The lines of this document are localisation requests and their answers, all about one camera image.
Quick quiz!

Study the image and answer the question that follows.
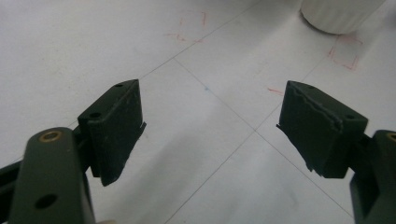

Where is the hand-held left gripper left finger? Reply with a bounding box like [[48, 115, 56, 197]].
[[77, 78, 148, 188]]

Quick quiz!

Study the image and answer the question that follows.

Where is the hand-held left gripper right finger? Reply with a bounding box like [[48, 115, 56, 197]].
[[276, 79, 369, 179]]

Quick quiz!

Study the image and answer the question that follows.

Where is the white cup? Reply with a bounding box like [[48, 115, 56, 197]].
[[299, 0, 388, 35]]

